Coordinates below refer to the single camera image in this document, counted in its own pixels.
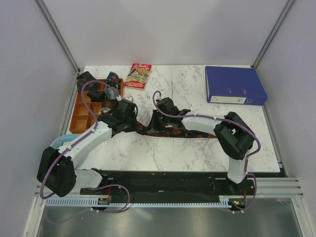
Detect aluminium extrusion rail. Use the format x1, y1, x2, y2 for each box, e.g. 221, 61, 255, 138
34, 176, 306, 198

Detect dark blue patterned tie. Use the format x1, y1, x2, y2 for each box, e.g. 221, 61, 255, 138
76, 71, 96, 92

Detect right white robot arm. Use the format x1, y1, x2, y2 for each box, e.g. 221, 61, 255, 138
153, 97, 256, 195

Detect aluminium frame post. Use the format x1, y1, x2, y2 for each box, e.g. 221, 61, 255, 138
251, 0, 296, 69
35, 0, 80, 74

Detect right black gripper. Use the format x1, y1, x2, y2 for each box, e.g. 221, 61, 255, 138
146, 109, 171, 132

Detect dark navy tie in tray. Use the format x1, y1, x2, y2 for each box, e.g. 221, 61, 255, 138
87, 83, 106, 102

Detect white slotted cable duct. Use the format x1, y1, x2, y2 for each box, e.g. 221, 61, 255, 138
45, 195, 243, 208

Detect right aluminium frame post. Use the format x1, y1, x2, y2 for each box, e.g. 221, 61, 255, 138
251, 0, 296, 69

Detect black tie orange flowers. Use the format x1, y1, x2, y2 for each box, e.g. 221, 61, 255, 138
136, 122, 217, 139

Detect red paperback book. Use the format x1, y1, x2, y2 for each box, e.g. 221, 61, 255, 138
124, 63, 152, 90

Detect left aluminium frame post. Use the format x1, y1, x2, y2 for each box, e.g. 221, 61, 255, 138
35, 0, 80, 74

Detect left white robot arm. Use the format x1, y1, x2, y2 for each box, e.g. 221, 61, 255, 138
37, 99, 138, 197

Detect wooden compartment tray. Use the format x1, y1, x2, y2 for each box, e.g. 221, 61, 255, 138
69, 79, 124, 134

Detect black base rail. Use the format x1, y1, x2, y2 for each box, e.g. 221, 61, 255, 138
79, 169, 257, 204

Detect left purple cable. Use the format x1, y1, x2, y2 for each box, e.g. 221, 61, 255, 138
39, 80, 131, 225

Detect blue ring binder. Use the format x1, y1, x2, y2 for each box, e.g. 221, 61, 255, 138
205, 66, 268, 106

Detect rolled teal patterned tie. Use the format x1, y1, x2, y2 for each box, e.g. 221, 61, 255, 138
105, 72, 121, 89

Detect rolled grey blue tie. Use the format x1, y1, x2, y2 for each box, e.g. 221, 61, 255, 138
104, 87, 121, 101

